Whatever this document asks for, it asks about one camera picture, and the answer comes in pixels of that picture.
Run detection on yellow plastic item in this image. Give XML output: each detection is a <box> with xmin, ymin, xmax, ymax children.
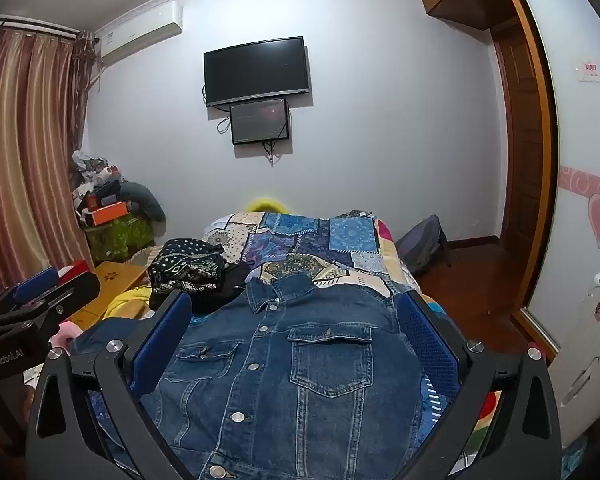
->
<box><xmin>243</xmin><ymin>196</ymin><xmax>291</xmax><ymax>215</ymax></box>

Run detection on pile of clutter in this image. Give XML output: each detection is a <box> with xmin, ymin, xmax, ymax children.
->
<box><xmin>71</xmin><ymin>150</ymin><xmax>127</xmax><ymax>211</ymax></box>

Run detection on striped pink curtain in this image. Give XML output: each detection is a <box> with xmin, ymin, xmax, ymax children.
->
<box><xmin>0</xmin><ymin>27</ymin><xmax>103</xmax><ymax>306</ymax></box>

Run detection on white air conditioner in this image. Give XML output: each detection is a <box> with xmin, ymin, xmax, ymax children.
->
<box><xmin>97</xmin><ymin>2</ymin><xmax>185</xmax><ymax>67</ymax></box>

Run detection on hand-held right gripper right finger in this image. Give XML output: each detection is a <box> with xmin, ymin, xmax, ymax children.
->
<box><xmin>395</xmin><ymin>290</ymin><xmax>566</xmax><ymax>480</ymax></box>

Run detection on curtain rod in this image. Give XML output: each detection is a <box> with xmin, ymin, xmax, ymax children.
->
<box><xmin>0</xmin><ymin>14</ymin><xmax>81</xmax><ymax>39</ymax></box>

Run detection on black garment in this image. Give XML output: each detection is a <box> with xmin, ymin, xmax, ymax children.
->
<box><xmin>150</xmin><ymin>262</ymin><xmax>253</xmax><ymax>317</ymax></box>

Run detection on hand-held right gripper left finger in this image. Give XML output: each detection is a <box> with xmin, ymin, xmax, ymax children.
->
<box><xmin>25</xmin><ymin>290</ymin><xmax>196</xmax><ymax>480</ymax></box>

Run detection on small black monitor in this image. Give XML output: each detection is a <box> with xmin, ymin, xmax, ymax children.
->
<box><xmin>230</xmin><ymin>98</ymin><xmax>292</xmax><ymax>146</ymax></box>

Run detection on white refrigerator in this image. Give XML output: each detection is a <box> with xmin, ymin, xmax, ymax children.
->
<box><xmin>547</xmin><ymin>255</ymin><xmax>600</xmax><ymax>447</ymax></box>

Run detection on grey backpack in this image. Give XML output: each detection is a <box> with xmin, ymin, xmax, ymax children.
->
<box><xmin>395</xmin><ymin>215</ymin><xmax>450</xmax><ymax>276</ymax></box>

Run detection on blue denim jacket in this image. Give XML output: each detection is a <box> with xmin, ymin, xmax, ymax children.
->
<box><xmin>70</xmin><ymin>270</ymin><xmax>461</xmax><ymax>480</ymax></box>

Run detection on white wardrobe door, heart stickers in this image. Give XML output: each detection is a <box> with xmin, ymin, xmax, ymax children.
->
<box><xmin>500</xmin><ymin>0</ymin><xmax>600</xmax><ymax>363</ymax></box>

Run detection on pink soft item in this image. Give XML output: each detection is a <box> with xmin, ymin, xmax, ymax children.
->
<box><xmin>50</xmin><ymin>321</ymin><xmax>82</xmax><ymax>349</ymax></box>

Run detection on blue patchwork quilt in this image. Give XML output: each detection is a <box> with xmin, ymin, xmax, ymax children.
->
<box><xmin>87</xmin><ymin>210</ymin><xmax>501</xmax><ymax>480</ymax></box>

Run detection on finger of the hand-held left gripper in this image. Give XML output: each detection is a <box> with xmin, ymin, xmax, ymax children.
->
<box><xmin>12</xmin><ymin>266</ymin><xmax>61</xmax><ymax>306</ymax></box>
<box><xmin>30</xmin><ymin>272</ymin><xmax>102</xmax><ymax>328</ymax></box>

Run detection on black patterned sweater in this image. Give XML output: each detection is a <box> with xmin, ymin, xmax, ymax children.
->
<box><xmin>147</xmin><ymin>238</ymin><xmax>229</xmax><ymax>295</ymax></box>

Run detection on small wooden table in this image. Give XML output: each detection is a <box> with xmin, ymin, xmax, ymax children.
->
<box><xmin>69</xmin><ymin>260</ymin><xmax>149</xmax><ymax>332</ymax></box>

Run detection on brown wooden door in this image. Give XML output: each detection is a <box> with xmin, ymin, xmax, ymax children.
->
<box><xmin>492</xmin><ymin>17</ymin><xmax>547</xmax><ymax>257</ymax></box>

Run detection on orange box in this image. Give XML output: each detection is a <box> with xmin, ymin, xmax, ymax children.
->
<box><xmin>91</xmin><ymin>201</ymin><xmax>132</xmax><ymax>227</ymax></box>

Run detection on wall-mounted black television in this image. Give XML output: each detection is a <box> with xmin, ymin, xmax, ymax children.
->
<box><xmin>203</xmin><ymin>36</ymin><xmax>312</xmax><ymax>108</ymax></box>

